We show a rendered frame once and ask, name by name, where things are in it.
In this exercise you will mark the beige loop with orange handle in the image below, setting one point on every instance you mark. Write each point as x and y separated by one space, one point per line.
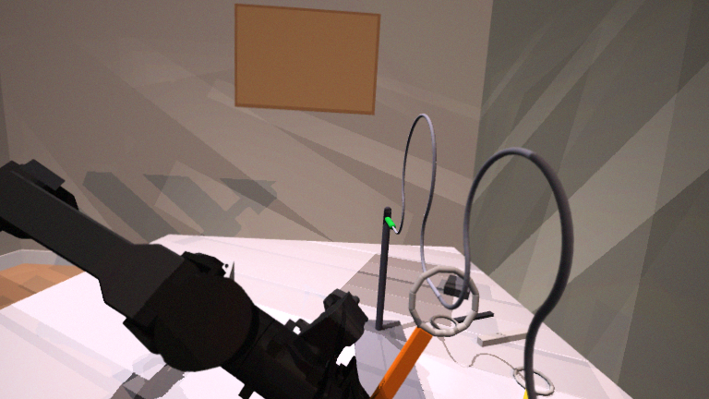
416 344

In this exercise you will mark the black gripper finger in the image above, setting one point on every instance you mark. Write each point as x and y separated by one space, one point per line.
350 391
352 375

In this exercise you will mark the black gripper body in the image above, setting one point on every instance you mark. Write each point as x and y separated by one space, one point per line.
270 371

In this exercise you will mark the grey loop with yellow handle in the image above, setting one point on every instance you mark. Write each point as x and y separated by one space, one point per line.
551 388

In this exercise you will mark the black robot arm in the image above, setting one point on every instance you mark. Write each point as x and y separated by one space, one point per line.
178 306

